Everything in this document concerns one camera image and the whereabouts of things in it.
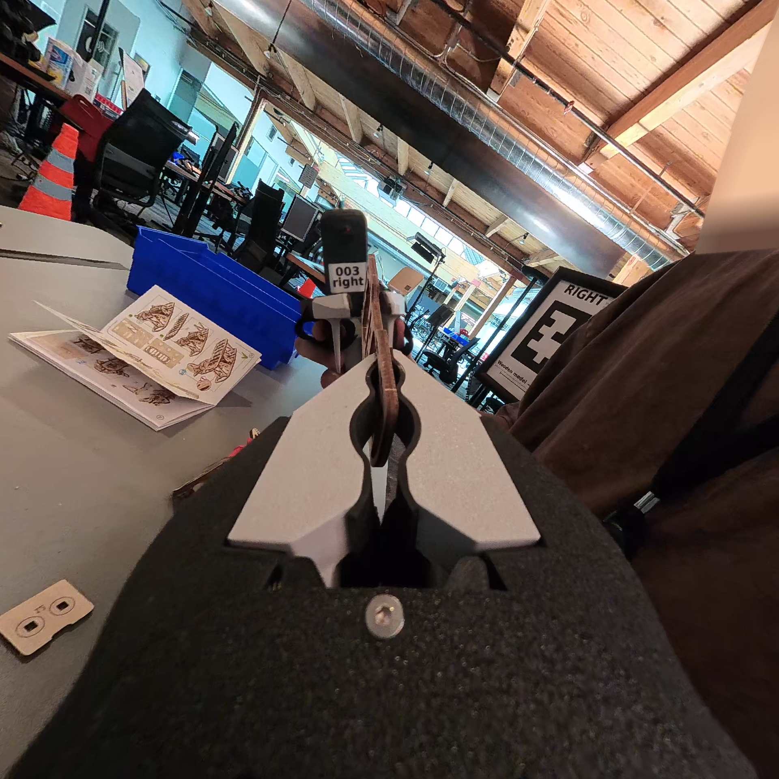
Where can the person's right hand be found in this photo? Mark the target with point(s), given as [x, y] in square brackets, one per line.
[316, 356]

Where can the computer monitor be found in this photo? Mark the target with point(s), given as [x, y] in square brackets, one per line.
[300, 218]

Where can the black office chair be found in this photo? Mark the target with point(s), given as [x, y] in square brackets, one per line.
[134, 158]

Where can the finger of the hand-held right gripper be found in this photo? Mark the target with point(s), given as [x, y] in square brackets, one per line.
[338, 310]
[394, 304]

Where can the wooden biplane model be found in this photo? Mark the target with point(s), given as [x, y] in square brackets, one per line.
[201, 478]

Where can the orange traffic cone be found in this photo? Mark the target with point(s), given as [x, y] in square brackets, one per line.
[52, 176]

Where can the instruction booklet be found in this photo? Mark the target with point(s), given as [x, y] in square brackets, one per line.
[170, 347]

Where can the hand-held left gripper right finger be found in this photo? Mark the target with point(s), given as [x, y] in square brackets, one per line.
[474, 487]

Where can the wooden parts sheet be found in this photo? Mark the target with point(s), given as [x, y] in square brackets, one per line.
[383, 389]

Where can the small wooden parts piece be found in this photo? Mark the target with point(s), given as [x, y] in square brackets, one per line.
[45, 618]

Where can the blue plastic bin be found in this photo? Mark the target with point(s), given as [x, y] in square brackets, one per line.
[201, 274]

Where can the framed marker sign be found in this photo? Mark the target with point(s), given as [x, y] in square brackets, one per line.
[548, 341]

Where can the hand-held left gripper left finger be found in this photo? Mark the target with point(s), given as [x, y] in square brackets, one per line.
[304, 487]

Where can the silver ventilation duct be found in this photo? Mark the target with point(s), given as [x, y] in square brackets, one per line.
[517, 146]

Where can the person's brown clothing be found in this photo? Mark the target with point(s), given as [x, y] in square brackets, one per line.
[700, 608]

